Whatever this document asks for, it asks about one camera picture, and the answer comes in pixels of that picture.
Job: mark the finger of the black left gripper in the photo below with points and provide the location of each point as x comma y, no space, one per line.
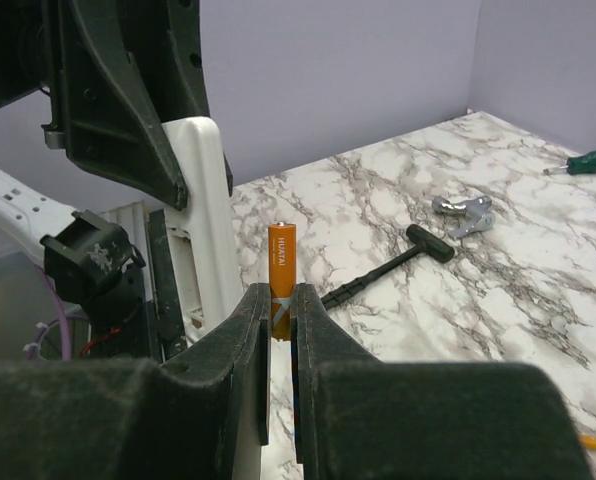
163,41

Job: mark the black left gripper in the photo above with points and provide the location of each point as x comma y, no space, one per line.
101,112

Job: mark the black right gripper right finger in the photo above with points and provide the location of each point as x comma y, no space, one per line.
357,417

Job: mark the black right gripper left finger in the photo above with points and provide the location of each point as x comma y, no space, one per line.
204,414

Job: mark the white remote control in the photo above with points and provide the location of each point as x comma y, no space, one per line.
201,237

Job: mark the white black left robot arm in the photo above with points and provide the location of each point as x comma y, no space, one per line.
98,263

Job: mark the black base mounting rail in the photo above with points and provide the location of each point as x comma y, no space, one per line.
169,324

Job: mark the black cable connector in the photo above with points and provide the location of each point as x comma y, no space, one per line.
424,242

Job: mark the silver metal bracket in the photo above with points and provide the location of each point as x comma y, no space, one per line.
477,212

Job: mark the green handled screwdriver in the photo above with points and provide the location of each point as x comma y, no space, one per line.
580,165

